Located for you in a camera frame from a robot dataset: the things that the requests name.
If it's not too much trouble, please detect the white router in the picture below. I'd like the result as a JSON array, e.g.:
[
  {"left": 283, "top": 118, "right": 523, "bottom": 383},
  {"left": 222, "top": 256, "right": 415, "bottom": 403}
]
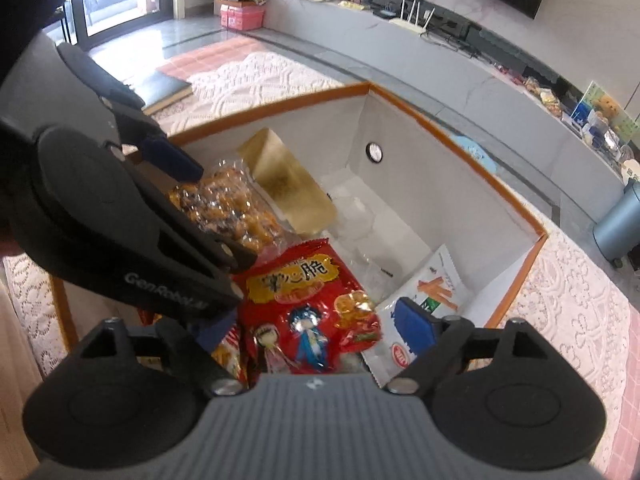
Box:
[{"left": 387, "top": 0, "right": 436, "bottom": 36}]

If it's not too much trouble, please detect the white lace tablecloth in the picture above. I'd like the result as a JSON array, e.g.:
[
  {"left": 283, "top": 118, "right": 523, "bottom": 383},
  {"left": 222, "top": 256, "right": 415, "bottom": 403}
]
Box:
[{"left": 2, "top": 50, "right": 632, "bottom": 471}]

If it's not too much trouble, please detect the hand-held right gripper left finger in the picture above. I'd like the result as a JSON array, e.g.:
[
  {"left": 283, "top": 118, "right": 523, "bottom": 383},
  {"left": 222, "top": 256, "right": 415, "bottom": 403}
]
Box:
[{"left": 75, "top": 312, "right": 246, "bottom": 397}]

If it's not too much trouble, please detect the clear bag of nuts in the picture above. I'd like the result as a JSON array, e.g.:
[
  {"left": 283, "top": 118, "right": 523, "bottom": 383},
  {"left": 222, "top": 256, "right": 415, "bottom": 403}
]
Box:
[{"left": 167, "top": 127, "right": 338, "bottom": 261}]

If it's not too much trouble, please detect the white snack packet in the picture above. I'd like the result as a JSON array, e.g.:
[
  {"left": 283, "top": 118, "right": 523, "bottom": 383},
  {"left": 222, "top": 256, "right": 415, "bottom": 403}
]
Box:
[{"left": 360, "top": 245, "right": 471, "bottom": 388}]

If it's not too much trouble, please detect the red cartoon snack bag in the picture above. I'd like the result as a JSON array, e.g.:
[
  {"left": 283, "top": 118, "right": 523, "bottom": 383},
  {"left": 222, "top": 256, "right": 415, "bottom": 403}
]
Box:
[{"left": 232, "top": 240, "right": 383, "bottom": 376}]

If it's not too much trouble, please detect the black notebook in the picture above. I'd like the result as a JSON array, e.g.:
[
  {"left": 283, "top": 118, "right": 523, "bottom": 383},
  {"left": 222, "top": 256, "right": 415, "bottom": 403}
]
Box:
[{"left": 142, "top": 67, "right": 193, "bottom": 116}]

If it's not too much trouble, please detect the orange cardboard box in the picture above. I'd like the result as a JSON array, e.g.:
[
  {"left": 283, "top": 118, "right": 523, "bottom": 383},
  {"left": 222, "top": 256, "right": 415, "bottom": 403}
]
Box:
[{"left": 50, "top": 80, "right": 549, "bottom": 361}]

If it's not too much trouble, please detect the clear plastic wrapper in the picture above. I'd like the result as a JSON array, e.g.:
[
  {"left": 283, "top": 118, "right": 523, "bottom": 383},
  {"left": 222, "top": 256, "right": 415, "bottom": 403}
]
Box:
[{"left": 322, "top": 180, "right": 398, "bottom": 283}]

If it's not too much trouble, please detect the teddy bear gift set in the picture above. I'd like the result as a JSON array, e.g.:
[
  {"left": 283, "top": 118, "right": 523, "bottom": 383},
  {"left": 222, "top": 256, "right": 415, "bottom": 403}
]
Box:
[{"left": 572, "top": 80, "right": 640, "bottom": 142}]

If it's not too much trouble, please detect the red fries snack bag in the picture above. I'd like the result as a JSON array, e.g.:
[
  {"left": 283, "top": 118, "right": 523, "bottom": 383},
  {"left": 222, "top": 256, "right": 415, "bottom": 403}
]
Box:
[{"left": 210, "top": 325, "right": 251, "bottom": 388}]

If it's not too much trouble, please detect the white marble television cabinet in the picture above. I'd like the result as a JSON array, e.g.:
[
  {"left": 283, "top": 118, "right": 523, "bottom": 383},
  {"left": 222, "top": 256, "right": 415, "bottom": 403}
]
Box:
[{"left": 262, "top": 0, "right": 631, "bottom": 211}]

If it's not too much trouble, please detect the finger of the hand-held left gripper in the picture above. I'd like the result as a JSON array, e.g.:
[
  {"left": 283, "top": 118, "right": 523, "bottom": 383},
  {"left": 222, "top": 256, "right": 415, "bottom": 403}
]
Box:
[
  {"left": 57, "top": 42, "right": 203, "bottom": 181},
  {"left": 145, "top": 180, "right": 258, "bottom": 273}
]

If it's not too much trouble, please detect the glass sliding door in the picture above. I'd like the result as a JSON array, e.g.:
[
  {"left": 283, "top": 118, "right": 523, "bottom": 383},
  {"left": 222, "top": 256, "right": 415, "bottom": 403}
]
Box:
[{"left": 65, "top": 0, "right": 176, "bottom": 52}]

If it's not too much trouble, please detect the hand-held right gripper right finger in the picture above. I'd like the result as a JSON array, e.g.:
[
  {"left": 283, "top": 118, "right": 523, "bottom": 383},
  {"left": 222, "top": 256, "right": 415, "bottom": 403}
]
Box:
[{"left": 385, "top": 297, "right": 556, "bottom": 395}]

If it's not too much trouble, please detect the light blue round object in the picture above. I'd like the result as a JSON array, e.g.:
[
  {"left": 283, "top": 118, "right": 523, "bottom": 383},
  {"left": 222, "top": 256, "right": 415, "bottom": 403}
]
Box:
[{"left": 447, "top": 135, "right": 498, "bottom": 173}]

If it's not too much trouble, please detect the pink storage box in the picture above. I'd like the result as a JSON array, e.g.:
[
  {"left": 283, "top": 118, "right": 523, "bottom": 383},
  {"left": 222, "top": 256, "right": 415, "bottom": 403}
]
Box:
[{"left": 220, "top": 2, "right": 266, "bottom": 31}]

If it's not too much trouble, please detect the pile of yellow snack packets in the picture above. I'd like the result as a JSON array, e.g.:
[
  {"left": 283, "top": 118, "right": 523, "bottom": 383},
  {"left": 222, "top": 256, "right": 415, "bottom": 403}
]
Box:
[{"left": 522, "top": 75, "right": 563, "bottom": 117}]

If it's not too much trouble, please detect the cream cloth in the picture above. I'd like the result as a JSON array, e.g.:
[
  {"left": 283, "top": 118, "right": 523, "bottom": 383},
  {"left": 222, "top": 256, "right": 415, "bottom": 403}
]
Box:
[{"left": 0, "top": 280, "right": 46, "bottom": 466}]

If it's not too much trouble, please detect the blue-grey trash can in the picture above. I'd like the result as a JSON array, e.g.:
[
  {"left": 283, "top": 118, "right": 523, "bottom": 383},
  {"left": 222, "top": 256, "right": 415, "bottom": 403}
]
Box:
[{"left": 592, "top": 187, "right": 640, "bottom": 268}]

